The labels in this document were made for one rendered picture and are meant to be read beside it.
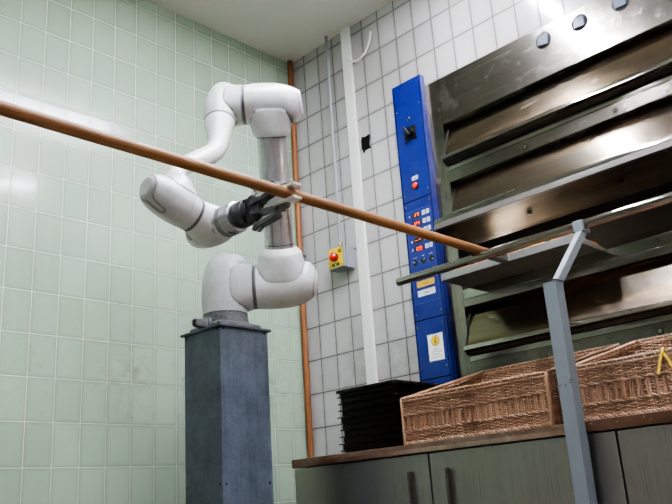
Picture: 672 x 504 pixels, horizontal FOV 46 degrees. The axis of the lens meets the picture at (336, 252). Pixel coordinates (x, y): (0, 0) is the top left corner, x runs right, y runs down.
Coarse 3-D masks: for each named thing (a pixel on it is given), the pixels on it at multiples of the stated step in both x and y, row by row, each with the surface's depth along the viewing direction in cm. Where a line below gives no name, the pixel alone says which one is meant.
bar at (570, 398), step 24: (600, 216) 232; (624, 216) 228; (528, 240) 248; (576, 240) 231; (456, 264) 266; (552, 288) 214; (552, 312) 213; (552, 336) 211; (576, 384) 207; (576, 408) 204; (576, 432) 202; (576, 456) 201; (576, 480) 200
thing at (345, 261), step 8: (336, 248) 353; (344, 248) 351; (352, 248) 355; (328, 256) 356; (344, 256) 350; (352, 256) 353; (336, 264) 351; (344, 264) 348; (352, 264) 352; (336, 272) 357
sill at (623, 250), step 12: (648, 240) 260; (660, 240) 257; (600, 252) 271; (612, 252) 268; (624, 252) 265; (636, 252) 262; (576, 264) 277; (588, 264) 273; (516, 276) 293; (528, 276) 289; (540, 276) 286; (468, 288) 308; (480, 288) 303; (492, 288) 300; (504, 288) 296
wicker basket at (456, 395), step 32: (576, 352) 267; (448, 384) 277; (480, 384) 237; (512, 384) 230; (544, 384) 222; (416, 416) 262; (448, 416) 244; (480, 416) 285; (512, 416) 227; (544, 416) 220
